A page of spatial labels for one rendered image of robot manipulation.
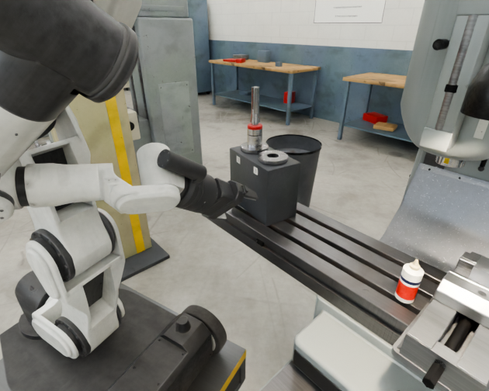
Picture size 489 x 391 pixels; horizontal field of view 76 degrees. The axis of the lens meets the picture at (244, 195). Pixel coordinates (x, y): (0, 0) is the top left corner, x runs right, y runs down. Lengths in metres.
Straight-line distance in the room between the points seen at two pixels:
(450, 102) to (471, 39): 0.08
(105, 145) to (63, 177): 1.48
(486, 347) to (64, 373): 1.09
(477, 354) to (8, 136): 0.75
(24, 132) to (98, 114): 1.56
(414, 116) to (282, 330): 1.52
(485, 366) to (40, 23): 0.73
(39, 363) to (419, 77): 1.27
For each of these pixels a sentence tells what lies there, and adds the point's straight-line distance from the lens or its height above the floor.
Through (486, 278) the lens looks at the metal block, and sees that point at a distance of 0.75.
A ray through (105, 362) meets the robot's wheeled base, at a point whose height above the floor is 0.57.
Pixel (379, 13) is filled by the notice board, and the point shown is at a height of 1.65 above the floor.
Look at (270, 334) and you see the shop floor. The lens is 1.90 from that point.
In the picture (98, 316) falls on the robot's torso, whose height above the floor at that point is 0.76.
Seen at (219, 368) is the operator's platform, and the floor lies 0.40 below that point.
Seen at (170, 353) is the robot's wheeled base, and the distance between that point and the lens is 1.14.
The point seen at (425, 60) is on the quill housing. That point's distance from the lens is 0.60.
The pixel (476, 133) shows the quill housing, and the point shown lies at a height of 1.37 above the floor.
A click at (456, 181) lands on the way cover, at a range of 1.10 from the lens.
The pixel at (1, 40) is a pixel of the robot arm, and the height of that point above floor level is 1.50.
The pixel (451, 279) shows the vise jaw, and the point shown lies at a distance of 0.74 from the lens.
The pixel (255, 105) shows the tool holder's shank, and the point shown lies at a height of 1.30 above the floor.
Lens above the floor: 1.51
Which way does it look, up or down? 29 degrees down
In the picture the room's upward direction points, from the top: straight up
